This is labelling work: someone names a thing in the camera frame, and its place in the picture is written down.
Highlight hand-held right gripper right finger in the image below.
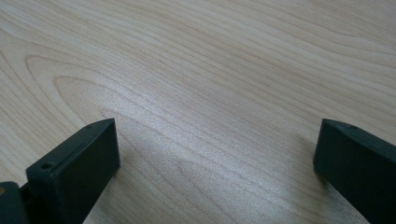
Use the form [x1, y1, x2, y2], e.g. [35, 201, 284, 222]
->
[313, 118, 396, 224]

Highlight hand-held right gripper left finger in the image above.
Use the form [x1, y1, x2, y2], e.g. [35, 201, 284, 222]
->
[25, 118, 121, 224]

